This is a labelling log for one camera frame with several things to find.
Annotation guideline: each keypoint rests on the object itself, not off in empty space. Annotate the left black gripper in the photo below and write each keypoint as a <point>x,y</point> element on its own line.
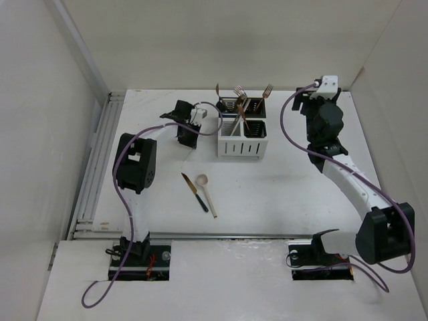
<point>190,142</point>

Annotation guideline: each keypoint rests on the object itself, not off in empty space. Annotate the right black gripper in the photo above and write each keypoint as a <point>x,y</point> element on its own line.
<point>304,97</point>

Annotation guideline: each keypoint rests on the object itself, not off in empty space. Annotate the rose gold fork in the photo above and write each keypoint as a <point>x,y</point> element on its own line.
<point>266,94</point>

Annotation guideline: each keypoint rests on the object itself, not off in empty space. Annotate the white ceramic soup spoon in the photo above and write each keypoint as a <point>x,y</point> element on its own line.
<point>202,181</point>

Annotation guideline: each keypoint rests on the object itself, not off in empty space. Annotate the black spoon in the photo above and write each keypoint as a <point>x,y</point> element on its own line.
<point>221,107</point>

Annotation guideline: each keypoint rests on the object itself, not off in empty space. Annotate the gold knife dark handle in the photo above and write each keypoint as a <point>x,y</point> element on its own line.
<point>194,191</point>

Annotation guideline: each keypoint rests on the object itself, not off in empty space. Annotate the silver metal chopstick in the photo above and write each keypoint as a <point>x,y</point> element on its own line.
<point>240,116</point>
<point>235,124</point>

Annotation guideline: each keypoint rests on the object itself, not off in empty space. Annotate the gold fork dark handle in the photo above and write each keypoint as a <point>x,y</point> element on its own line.
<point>241,100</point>

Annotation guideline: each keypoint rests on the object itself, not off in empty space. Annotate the copper knife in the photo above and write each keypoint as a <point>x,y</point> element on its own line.
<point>242,114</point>

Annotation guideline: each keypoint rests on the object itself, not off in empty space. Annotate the silver fork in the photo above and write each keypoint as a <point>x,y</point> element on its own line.
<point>240,92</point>

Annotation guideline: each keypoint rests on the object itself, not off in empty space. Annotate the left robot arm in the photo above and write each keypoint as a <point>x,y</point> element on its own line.
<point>134,170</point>

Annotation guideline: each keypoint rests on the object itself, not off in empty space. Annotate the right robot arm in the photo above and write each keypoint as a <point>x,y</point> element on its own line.
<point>387,228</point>

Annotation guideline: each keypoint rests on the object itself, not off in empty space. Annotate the white front utensil holder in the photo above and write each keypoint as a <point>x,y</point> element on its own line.
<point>244,143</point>

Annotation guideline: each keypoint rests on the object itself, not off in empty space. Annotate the black rear utensil holder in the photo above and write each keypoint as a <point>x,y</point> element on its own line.
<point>253,108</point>

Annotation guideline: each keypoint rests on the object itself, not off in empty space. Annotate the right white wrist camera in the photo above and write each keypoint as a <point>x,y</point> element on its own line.
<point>327,87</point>

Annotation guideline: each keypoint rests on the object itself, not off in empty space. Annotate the aluminium frame rail left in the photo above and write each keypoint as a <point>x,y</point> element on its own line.
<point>81,221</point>

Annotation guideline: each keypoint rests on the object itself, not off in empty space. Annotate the aluminium front rail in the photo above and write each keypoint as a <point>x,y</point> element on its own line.
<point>223,236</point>

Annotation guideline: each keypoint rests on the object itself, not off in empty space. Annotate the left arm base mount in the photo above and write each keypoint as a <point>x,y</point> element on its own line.
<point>147,261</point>

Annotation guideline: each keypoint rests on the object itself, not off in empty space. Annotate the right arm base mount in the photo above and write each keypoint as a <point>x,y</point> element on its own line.
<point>309,261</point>

